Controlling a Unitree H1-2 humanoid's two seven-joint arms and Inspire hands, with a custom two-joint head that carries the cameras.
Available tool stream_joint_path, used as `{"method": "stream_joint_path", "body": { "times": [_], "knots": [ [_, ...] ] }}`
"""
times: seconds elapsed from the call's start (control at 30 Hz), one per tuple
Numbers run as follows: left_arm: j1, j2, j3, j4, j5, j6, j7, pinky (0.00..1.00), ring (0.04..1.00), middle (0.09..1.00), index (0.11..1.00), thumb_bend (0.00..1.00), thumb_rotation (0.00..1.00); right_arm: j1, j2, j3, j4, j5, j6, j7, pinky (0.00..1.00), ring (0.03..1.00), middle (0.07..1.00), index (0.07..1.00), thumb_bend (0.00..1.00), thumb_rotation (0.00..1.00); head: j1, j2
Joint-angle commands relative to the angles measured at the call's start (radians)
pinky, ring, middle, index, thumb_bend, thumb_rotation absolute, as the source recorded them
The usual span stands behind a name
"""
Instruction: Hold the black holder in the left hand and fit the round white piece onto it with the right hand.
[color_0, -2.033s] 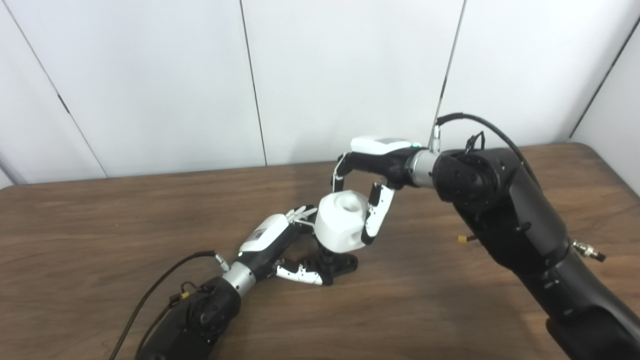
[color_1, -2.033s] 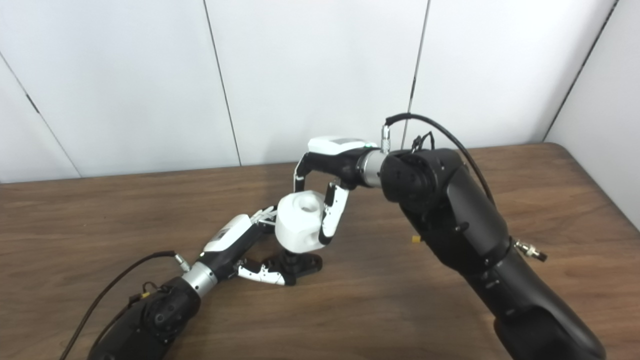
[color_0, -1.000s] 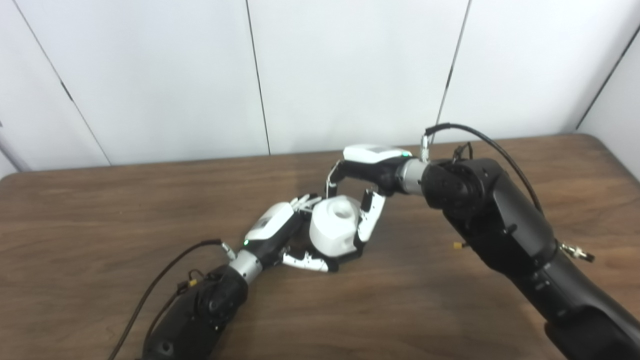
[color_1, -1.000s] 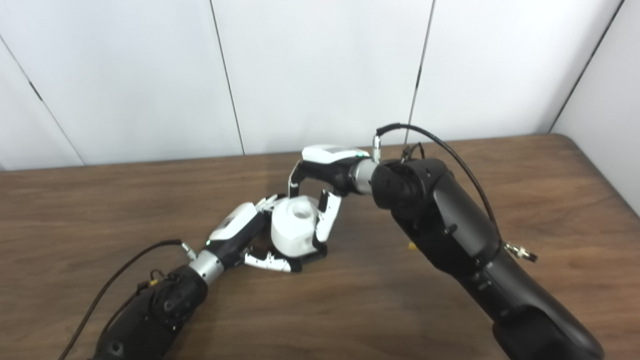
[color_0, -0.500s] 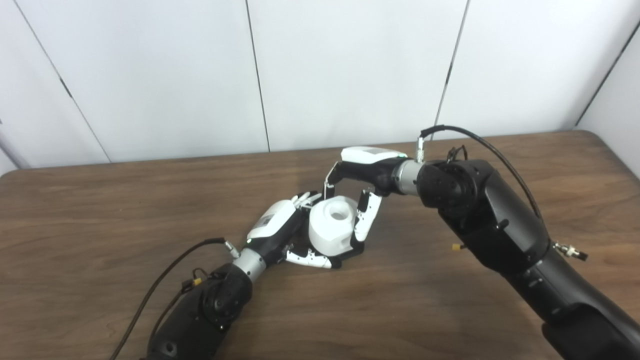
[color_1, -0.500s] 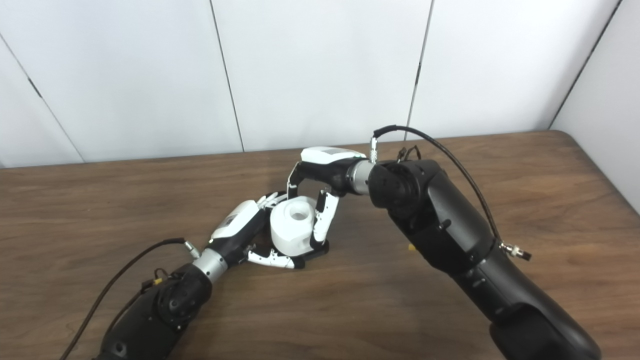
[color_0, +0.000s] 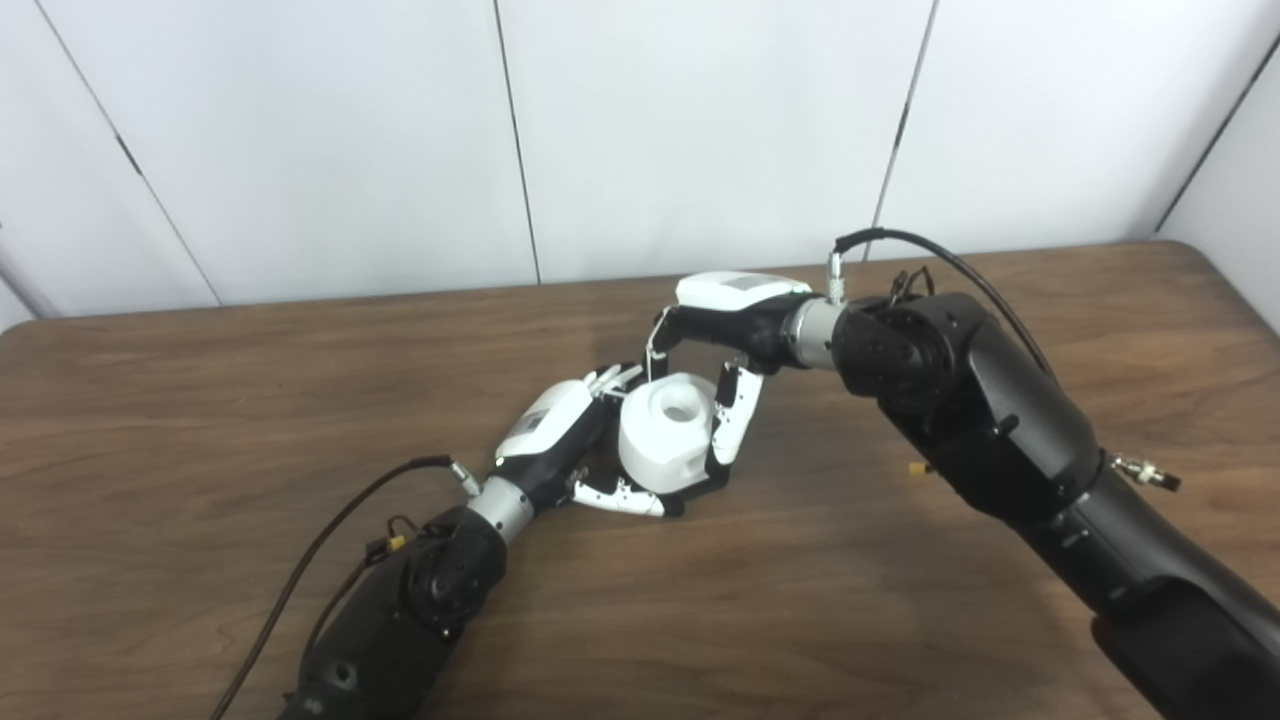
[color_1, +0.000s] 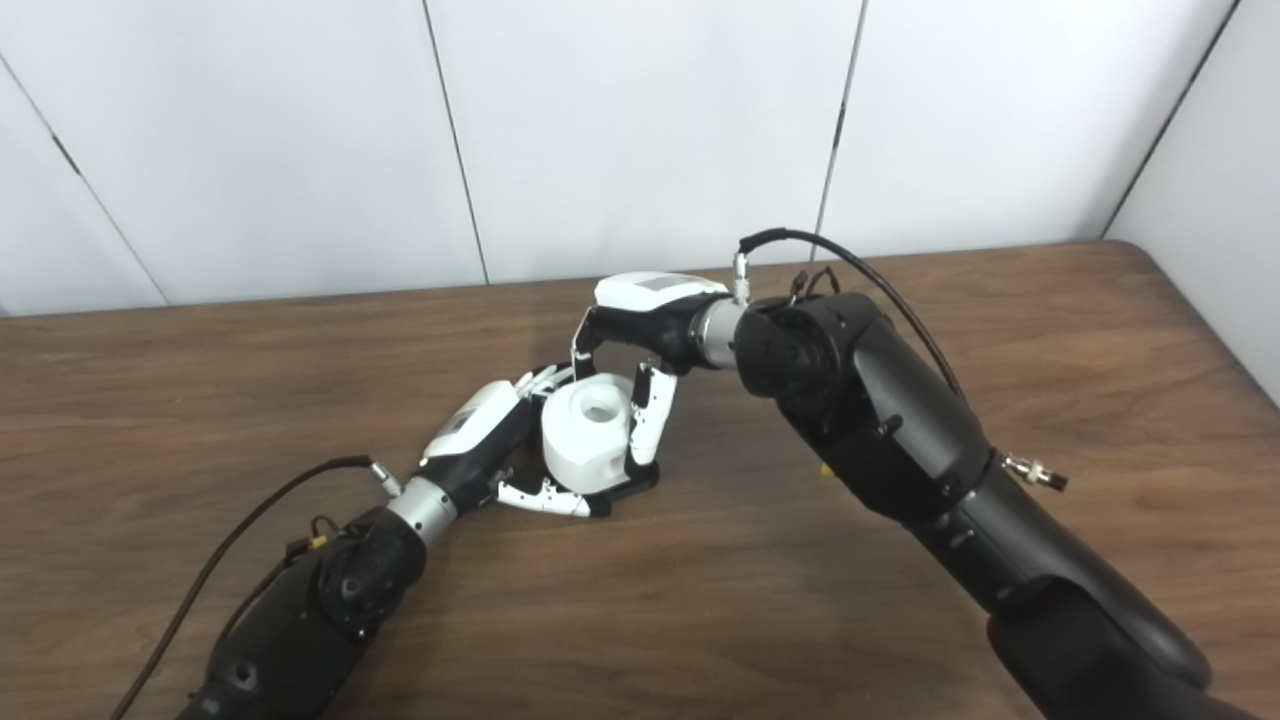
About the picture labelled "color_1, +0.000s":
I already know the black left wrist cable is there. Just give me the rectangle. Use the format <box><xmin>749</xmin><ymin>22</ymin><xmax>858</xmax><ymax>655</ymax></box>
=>
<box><xmin>108</xmin><ymin>456</ymin><xmax>403</xmax><ymax>720</ymax></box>

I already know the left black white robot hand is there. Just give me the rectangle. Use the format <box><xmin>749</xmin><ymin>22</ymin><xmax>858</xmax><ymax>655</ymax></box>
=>
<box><xmin>415</xmin><ymin>365</ymin><xmax>613</xmax><ymax>519</ymax></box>

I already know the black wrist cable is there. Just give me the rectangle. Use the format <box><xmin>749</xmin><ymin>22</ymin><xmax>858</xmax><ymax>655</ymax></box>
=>
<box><xmin>108</xmin><ymin>456</ymin><xmax>403</xmax><ymax>720</ymax></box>
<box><xmin>735</xmin><ymin>228</ymin><xmax>966</xmax><ymax>401</ymax></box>

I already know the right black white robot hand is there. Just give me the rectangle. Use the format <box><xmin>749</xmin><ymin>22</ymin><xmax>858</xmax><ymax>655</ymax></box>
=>
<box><xmin>570</xmin><ymin>271</ymin><xmax>736</xmax><ymax>468</ymax></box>

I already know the round white plastic piece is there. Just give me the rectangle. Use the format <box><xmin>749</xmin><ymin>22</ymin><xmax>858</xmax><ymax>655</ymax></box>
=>
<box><xmin>541</xmin><ymin>373</ymin><xmax>635</xmax><ymax>493</ymax></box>

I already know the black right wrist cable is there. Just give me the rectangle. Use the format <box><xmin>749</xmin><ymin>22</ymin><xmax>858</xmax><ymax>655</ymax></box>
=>
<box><xmin>735</xmin><ymin>228</ymin><xmax>966</xmax><ymax>401</ymax></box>

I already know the black plastic holder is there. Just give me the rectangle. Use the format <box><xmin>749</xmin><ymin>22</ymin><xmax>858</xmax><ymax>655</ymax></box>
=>
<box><xmin>590</xmin><ymin>462</ymin><xmax>662</xmax><ymax>516</ymax></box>

